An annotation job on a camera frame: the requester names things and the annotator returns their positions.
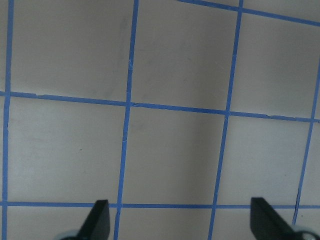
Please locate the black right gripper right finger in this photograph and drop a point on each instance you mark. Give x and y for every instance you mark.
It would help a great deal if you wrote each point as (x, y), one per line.
(267, 224)

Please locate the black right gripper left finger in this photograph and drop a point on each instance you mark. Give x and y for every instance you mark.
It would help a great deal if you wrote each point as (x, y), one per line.
(97, 224)

